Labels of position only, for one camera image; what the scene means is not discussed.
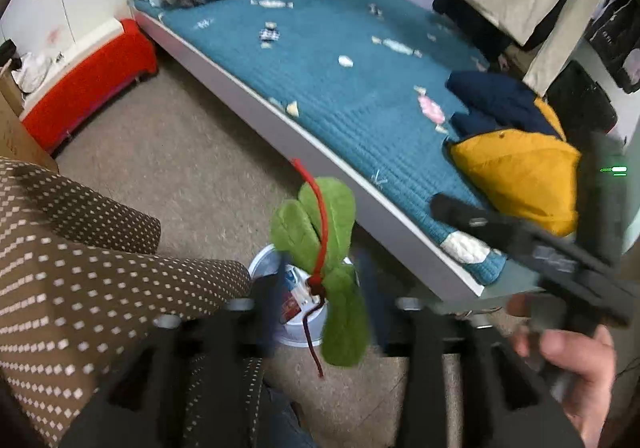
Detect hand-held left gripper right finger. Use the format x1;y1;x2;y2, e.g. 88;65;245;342
357;248;586;448

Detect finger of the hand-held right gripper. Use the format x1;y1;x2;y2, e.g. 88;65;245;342
430;193;533;256

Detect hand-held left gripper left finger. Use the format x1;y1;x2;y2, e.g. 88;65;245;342
60;253;288;448

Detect white round trash bin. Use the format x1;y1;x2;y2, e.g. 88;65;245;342
247;243;362;347

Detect green leaf vegetable red stem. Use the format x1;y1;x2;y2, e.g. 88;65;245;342
270;158;372;379

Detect person's right hand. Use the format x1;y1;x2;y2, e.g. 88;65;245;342
505;293;618;448

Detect small red packet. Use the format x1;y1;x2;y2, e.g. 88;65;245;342
280;295;302;325

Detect yellow and navy jacket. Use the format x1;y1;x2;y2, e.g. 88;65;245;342
445;71;584;237

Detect black bag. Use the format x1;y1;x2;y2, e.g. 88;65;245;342
545;61;619;135

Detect bed with teal blanket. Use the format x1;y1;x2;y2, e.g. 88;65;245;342
122;0;546;305

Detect brown dotted tablecloth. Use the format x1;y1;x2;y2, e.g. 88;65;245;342
0;157;267;448

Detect bed with blue sheet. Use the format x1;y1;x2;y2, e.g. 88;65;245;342
127;0;512;287

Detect black printed jacket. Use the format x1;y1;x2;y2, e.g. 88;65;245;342
585;0;640;94

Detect red skirted white bench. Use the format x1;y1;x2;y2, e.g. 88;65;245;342
20;18;160;155

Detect large cardboard box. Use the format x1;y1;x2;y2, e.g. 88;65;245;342
0;68;60;174

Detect white plastic bag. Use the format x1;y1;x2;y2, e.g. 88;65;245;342
11;52;54;94

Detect black clothing pile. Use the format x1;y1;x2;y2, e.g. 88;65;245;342
0;39;22;75

